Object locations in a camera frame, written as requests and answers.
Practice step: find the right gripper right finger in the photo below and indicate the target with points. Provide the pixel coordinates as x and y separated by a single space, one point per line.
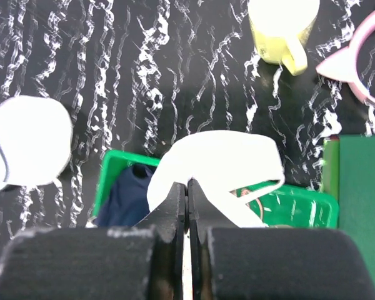
202 213

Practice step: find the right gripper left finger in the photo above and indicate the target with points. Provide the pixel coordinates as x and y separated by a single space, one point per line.
165 224

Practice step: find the white bra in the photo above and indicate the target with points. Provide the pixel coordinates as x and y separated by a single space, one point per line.
220 161

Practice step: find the white mesh laundry bag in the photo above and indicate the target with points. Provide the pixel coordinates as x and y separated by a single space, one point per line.
35 141

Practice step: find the navy blue garment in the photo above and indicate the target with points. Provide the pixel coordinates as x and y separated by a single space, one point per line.
127 203

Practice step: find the yellow mug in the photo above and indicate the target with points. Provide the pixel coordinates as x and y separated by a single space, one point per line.
281 29

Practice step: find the pink cat ear headphones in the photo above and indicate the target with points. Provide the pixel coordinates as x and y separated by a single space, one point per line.
342 65

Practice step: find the green ring binder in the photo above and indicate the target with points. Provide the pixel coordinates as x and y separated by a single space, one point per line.
348 174

